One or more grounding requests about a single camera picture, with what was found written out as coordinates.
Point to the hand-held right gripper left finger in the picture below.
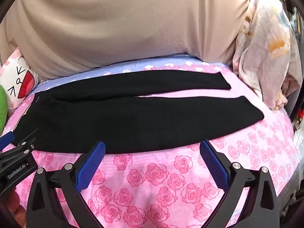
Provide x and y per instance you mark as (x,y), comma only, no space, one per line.
(91,167)

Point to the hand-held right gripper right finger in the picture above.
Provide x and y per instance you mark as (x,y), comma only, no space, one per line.
(213,165)

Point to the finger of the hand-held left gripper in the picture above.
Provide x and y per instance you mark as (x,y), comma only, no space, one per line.
(7,139)
(25,144)

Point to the black pants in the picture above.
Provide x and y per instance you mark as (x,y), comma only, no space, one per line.
(118,123)

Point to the person's left hand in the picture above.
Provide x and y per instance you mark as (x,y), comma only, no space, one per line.
(16,204)

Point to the green plush toy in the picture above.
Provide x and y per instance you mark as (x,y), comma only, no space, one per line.
(3,109)

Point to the pink rose bedsheet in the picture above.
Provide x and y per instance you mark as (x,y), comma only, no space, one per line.
(166,182)

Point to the white cartoon face pillow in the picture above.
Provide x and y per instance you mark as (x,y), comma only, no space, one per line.
(16,76)

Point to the pale floral blanket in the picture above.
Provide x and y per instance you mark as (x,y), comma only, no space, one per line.
(261,52)

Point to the dark clutter pile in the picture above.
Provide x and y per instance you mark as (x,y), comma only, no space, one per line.
(299,76)

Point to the beige quilt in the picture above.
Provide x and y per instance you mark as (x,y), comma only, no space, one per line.
(118,28)

